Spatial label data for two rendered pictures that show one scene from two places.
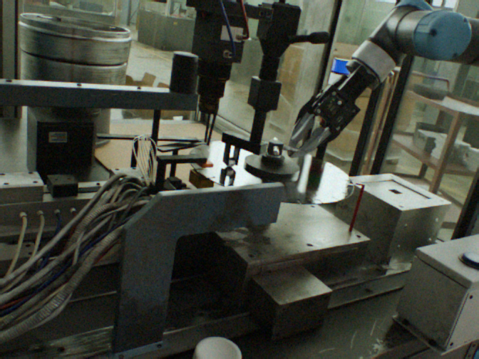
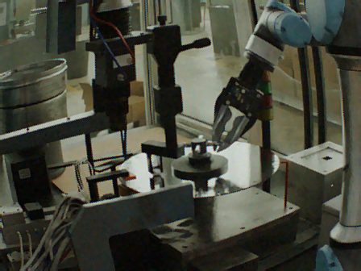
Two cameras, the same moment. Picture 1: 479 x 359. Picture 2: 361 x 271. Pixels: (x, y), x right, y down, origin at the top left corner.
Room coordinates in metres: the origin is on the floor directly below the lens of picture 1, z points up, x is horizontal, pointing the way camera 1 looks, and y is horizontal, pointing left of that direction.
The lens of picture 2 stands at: (-0.37, -0.21, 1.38)
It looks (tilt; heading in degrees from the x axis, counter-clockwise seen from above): 16 degrees down; 8
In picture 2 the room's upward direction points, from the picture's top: 4 degrees counter-clockwise
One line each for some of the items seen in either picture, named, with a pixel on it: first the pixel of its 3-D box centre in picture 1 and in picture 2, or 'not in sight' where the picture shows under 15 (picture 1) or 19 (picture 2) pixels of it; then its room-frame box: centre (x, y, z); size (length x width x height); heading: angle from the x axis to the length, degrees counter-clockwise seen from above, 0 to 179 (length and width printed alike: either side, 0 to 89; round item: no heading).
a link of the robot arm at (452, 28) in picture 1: (440, 36); (296, 28); (0.83, -0.29, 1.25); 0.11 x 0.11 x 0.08; 15
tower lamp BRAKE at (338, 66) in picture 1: (341, 65); not in sight; (1.15, -0.19, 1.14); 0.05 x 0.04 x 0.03; 37
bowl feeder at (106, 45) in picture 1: (74, 84); (30, 122); (1.39, 0.55, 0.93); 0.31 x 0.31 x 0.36
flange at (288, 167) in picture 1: (272, 161); (200, 160); (0.88, -0.06, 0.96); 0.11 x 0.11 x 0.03
